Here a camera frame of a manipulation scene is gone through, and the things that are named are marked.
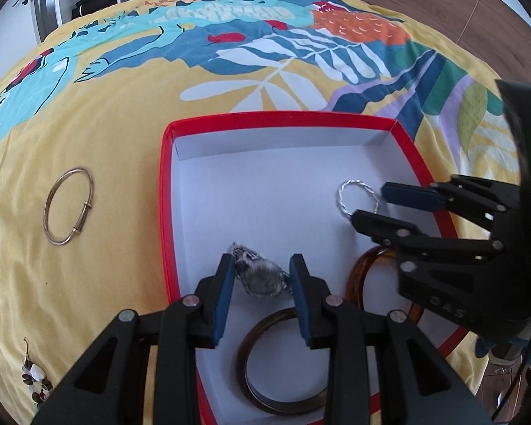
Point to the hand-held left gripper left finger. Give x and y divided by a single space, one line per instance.
217 310

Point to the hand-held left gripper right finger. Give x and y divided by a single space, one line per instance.
301 305

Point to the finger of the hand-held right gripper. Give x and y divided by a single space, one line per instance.
376 225
407 195

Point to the silver twisted bangle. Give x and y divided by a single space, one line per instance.
338 198

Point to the red cardboard box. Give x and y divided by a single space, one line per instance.
256 195

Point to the thin gold bangle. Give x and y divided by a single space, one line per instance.
89 206

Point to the brown white beaded earring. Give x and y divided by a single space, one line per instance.
36 372

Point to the amber translucent bangle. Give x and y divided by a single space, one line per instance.
357 274

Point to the dark brown bangle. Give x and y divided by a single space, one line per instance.
242 363

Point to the yellow printed blanket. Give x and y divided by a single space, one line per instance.
115 274

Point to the brown wooden headboard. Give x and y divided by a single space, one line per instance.
425 0

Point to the white door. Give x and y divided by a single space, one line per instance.
9 26

